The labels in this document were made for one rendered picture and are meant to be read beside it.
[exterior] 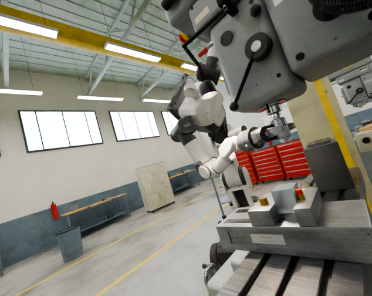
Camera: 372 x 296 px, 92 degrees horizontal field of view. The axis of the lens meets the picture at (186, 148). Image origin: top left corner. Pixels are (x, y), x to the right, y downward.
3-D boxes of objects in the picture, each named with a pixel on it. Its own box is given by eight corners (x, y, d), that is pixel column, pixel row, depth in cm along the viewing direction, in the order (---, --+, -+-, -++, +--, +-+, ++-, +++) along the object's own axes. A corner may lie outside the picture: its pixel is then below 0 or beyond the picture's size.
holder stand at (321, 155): (318, 192, 76) (301, 147, 78) (318, 180, 94) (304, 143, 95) (355, 188, 69) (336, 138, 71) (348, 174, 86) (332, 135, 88)
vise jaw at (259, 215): (251, 226, 47) (246, 211, 48) (269, 205, 59) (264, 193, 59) (274, 226, 44) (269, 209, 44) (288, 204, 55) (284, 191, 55)
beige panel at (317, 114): (328, 243, 187) (254, 43, 208) (332, 225, 215) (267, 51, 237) (404, 248, 151) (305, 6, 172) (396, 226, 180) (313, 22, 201)
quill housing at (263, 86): (233, 115, 60) (204, 29, 63) (258, 115, 75) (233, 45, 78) (297, 86, 47) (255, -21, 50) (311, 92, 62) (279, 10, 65)
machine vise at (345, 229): (222, 249, 55) (210, 213, 56) (243, 226, 66) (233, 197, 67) (388, 266, 32) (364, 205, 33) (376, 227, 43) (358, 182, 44)
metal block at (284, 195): (278, 214, 47) (270, 191, 48) (283, 205, 51) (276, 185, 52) (300, 212, 44) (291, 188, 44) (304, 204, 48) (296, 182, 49)
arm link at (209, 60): (201, 57, 120) (196, 78, 123) (204, 53, 111) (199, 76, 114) (217, 61, 122) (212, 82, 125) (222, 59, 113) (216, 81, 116)
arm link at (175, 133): (180, 150, 110) (168, 131, 111) (191, 143, 114) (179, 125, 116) (187, 143, 100) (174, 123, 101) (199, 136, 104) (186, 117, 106)
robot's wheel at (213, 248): (223, 263, 139) (215, 237, 141) (229, 263, 137) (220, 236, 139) (215, 282, 121) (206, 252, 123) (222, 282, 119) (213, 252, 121)
